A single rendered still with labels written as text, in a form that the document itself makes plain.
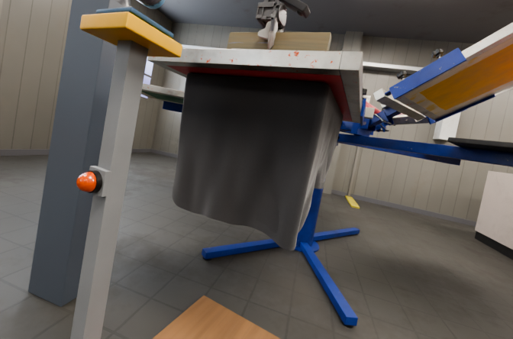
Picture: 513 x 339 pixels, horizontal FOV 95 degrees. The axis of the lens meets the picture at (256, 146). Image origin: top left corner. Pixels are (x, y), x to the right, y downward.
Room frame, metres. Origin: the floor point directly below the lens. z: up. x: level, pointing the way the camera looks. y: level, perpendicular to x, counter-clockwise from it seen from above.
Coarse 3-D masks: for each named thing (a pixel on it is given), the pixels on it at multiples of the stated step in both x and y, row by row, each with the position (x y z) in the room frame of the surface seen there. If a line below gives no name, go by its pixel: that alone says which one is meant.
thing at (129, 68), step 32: (96, 32) 0.44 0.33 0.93; (128, 32) 0.41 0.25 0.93; (160, 32) 0.45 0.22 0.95; (128, 64) 0.45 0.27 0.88; (128, 96) 0.46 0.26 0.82; (128, 128) 0.47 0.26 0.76; (128, 160) 0.48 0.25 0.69; (96, 192) 0.44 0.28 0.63; (96, 224) 0.45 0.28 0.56; (96, 256) 0.45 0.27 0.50; (96, 288) 0.46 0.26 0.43; (96, 320) 0.47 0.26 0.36
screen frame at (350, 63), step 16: (160, 64) 0.72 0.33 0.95; (176, 64) 0.68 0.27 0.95; (192, 64) 0.65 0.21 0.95; (208, 64) 0.62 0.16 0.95; (224, 64) 0.59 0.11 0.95; (240, 64) 0.57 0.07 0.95; (256, 64) 0.55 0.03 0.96; (272, 64) 0.54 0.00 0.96; (288, 64) 0.52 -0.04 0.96; (304, 64) 0.51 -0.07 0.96; (320, 64) 0.49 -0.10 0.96; (336, 64) 0.48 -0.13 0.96; (352, 64) 0.47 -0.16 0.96; (352, 80) 0.53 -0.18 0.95; (352, 96) 0.67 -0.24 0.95; (352, 112) 0.93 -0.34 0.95
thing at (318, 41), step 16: (240, 32) 0.84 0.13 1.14; (256, 32) 0.82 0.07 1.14; (288, 32) 0.77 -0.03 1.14; (304, 32) 0.75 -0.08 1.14; (320, 32) 0.73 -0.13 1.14; (240, 48) 0.84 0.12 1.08; (256, 48) 0.81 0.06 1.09; (272, 48) 0.79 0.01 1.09; (288, 48) 0.76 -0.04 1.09; (304, 48) 0.74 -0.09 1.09; (320, 48) 0.72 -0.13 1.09
